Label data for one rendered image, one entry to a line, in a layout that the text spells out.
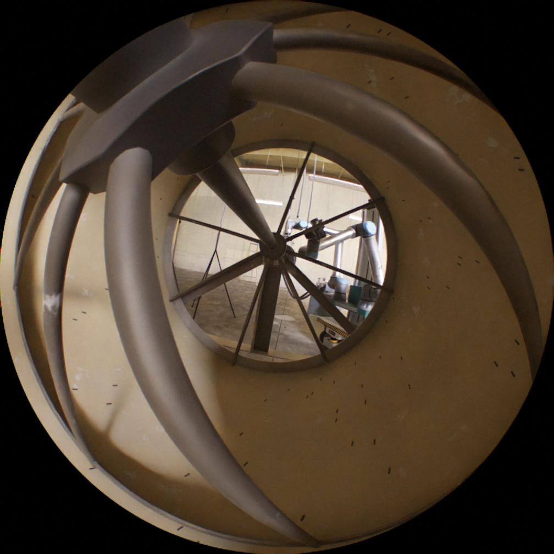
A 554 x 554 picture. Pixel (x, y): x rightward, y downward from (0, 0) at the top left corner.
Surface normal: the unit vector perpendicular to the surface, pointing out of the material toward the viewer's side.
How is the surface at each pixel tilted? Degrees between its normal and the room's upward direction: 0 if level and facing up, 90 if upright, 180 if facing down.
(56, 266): 111
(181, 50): 96
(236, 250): 90
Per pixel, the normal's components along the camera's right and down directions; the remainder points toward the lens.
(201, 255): -0.08, 0.02
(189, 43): 0.99, 0.06
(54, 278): 0.80, 0.51
